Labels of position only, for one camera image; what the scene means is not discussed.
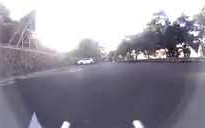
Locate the low kerb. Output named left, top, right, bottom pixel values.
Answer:
left=116, top=57, right=205, bottom=64

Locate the tree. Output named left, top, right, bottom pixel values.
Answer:
left=69, top=37, right=106, bottom=64

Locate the billboard on frame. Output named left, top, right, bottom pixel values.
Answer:
left=8, top=9, right=39, bottom=50

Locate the row of trees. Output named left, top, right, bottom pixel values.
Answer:
left=107, top=1, right=205, bottom=62

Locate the long wall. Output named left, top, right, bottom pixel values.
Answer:
left=0, top=41, right=66, bottom=80

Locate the robot's own part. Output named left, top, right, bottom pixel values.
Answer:
left=132, top=119, right=145, bottom=128
left=60, top=120, right=71, bottom=128

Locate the dark asphalt road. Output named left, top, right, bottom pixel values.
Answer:
left=0, top=61, right=205, bottom=128

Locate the white car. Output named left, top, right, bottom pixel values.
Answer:
left=76, top=57, right=95, bottom=66

